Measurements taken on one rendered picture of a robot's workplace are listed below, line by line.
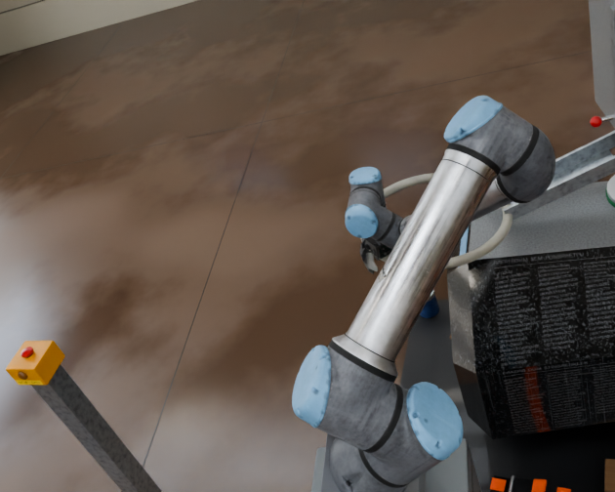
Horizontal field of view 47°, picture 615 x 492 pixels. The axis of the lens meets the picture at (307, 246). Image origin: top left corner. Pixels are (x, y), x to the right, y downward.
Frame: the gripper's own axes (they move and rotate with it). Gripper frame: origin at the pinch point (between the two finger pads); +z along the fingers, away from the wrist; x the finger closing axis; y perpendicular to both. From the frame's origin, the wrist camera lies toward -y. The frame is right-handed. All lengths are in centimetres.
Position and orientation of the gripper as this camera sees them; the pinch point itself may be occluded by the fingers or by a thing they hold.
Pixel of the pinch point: (378, 265)
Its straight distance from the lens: 223.7
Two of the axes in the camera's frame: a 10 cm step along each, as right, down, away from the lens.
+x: 8.4, -4.6, 2.9
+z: 2.0, 7.6, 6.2
